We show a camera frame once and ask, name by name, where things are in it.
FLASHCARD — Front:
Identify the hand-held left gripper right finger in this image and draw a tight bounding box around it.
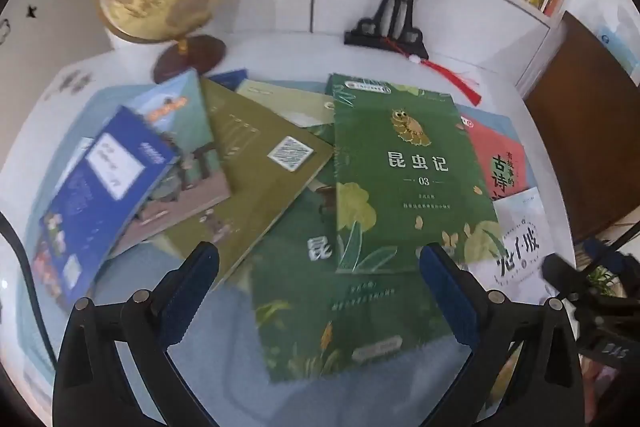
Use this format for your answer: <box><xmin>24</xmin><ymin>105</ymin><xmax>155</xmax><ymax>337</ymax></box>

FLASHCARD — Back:
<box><xmin>419</xmin><ymin>242</ymin><xmax>586</xmax><ymax>427</ymax></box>

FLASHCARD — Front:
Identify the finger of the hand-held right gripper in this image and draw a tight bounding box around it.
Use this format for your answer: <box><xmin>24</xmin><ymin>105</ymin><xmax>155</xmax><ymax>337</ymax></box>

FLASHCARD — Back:
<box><xmin>542</xmin><ymin>253</ymin><xmax>585</xmax><ymax>297</ymax></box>
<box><xmin>582</xmin><ymin>237</ymin><xmax>633</xmax><ymax>279</ymax></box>

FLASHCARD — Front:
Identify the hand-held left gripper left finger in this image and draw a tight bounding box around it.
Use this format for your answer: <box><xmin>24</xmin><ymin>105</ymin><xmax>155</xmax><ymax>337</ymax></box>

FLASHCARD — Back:
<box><xmin>52</xmin><ymin>241</ymin><xmax>221</xmax><ymax>427</ymax></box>

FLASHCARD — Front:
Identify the green owl cover book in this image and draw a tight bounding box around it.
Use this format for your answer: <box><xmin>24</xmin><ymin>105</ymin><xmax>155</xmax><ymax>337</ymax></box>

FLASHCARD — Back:
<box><xmin>326</xmin><ymin>73</ymin><xmax>502</xmax><ymax>275</ymax></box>

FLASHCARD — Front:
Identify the white cover book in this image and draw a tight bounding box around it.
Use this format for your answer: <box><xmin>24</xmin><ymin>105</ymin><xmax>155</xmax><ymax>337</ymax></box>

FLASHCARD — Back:
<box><xmin>467</xmin><ymin>187</ymin><xmax>556</xmax><ymax>308</ymax></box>

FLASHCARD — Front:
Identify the blue book with white label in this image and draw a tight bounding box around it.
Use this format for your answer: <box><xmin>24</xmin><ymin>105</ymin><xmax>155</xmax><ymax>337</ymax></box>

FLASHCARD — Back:
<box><xmin>31</xmin><ymin>106</ymin><xmax>182</xmax><ymax>312</ymax></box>

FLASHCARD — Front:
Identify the large dark green book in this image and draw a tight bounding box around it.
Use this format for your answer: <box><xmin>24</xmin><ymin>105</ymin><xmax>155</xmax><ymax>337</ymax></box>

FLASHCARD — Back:
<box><xmin>250</xmin><ymin>147</ymin><xmax>481</xmax><ymax>383</ymax></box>

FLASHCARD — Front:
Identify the brown wooden chair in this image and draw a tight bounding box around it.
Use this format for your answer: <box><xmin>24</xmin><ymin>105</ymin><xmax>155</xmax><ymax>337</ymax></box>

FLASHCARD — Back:
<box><xmin>525</xmin><ymin>11</ymin><xmax>640</xmax><ymax>243</ymax></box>

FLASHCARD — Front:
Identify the olive book with code square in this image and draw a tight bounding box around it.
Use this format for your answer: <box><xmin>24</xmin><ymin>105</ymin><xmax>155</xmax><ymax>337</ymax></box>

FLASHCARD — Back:
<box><xmin>165</xmin><ymin>77</ymin><xmax>335</xmax><ymax>290</ymax></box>

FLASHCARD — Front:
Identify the red cover book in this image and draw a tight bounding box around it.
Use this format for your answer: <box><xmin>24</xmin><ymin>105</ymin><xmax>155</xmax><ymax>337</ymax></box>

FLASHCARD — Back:
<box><xmin>457</xmin><ymin>109</ymin><xmax>530</xmax><ymax>202</ymax></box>

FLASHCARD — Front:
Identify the illustrated teal and brown book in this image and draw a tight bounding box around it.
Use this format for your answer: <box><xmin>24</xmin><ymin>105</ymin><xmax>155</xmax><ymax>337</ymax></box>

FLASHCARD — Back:
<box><xmin>107</xmin><ymin>69</ymin><xmax>232</xmax><ymax>258</ymax></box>

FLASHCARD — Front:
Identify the light blue book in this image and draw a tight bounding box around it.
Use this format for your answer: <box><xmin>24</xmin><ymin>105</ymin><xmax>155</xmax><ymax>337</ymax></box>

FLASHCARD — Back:
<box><xmin>37</xmin><ymin>84</ymin><xmax>166</xmax><ymax>188</ymax></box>

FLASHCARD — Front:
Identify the pale green book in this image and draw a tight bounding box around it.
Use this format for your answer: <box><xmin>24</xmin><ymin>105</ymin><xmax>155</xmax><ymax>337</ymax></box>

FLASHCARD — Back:
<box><xmin>235</xmin><ymin>79</ymin><xmax>337</xmax><ymax>128</ymax></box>

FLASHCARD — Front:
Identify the red tassel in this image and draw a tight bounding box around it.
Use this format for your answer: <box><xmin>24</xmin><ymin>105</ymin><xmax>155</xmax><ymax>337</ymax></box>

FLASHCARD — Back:
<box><xmin>385</xmin><ymin>37</ymin><xmax>483</xmax><ymax>108</ymax></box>

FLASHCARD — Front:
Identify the dark blue book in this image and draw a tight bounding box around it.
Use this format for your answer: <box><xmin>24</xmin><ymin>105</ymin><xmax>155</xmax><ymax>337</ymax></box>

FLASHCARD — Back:
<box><xmin>207</xmin><ymin>68</ymin><xmax>249</xmax><ymax>90</ymax></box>

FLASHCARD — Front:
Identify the black carved fan stand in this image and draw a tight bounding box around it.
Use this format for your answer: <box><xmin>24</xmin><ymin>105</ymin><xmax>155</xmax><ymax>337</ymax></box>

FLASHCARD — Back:
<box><xmin>344</xmin><ymin>0</ymin><xmax>441</xmax><ymax>60</ymax></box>

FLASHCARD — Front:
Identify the black cable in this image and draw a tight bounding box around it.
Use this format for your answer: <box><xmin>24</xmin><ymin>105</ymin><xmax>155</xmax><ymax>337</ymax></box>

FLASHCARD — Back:
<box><xmin>0</xmin><ymin>212</ymin><xmax>58</xmax><ymax>363</ymax></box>

